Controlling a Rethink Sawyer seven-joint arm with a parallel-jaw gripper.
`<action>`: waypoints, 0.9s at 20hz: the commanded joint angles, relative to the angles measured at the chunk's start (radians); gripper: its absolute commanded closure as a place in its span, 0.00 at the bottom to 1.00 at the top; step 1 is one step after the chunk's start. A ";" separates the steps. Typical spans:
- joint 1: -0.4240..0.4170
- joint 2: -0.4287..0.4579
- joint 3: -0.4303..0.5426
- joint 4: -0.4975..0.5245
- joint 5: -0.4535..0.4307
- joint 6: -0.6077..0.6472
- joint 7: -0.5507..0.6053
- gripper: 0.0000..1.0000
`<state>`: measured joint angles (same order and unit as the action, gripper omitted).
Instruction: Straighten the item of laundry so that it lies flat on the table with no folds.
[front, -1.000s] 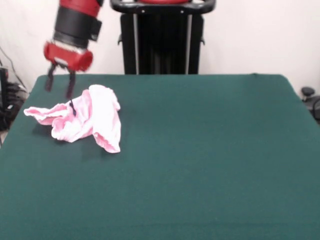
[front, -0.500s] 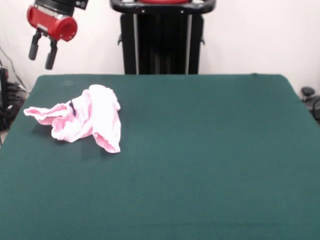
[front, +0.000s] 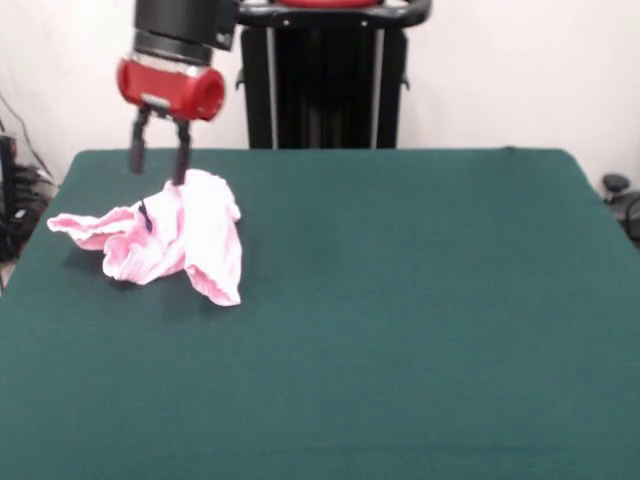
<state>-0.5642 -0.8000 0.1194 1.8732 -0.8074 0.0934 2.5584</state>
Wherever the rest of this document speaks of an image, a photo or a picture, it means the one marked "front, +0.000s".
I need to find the dark green table cloth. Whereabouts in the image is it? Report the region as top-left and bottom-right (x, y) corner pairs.
(0, 147), (640, 480)

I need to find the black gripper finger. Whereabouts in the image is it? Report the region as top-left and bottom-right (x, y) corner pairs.
(170, 117), (194, 187)
(128, 107), (150, 175)

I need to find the black cable bundle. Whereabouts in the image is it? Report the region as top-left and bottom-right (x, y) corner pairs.
(9, 162), (57, 204)

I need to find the pink garment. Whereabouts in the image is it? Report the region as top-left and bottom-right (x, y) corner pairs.
(47, 168), (245, 307)

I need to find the black office chair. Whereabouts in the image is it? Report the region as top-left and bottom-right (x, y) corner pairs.
(602, 173), (640, 251)

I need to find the black device box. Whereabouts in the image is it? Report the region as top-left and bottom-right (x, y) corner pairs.
(0, 133), (20, 226)

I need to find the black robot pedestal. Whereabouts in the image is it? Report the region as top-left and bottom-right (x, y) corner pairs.
(233, 0), (432, 150)

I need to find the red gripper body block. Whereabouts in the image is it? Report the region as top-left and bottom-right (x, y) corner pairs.
(117, 47), (226, 122)

